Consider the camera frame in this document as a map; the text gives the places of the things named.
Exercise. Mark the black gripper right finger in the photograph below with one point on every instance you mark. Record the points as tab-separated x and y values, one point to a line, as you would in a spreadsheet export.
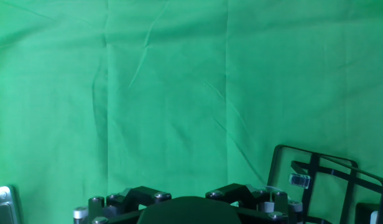
256	199

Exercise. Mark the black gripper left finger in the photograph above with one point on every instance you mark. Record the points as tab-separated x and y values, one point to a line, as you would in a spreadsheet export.
117	205

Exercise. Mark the red button box with baseplate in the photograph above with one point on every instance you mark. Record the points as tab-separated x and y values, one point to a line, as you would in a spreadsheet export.
3	202

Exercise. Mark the green cloth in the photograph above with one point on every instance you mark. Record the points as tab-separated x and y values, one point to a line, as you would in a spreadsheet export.
179	93

